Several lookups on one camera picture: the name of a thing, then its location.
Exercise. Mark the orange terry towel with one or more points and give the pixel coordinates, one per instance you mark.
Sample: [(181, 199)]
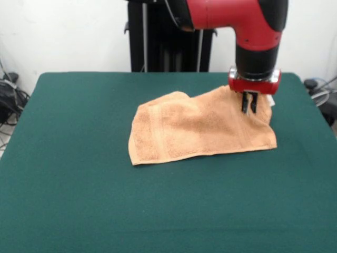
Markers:
[(197, 126)]

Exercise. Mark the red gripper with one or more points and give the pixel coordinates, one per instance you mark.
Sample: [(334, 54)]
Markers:
[(252, 87)]

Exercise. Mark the dark green table cloth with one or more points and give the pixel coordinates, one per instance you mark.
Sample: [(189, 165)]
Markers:
[(79, 184)]

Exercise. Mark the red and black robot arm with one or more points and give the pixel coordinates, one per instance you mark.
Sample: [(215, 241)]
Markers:
[(237, 15)]

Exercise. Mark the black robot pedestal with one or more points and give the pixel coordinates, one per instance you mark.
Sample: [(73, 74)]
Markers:
[(158, 47)]

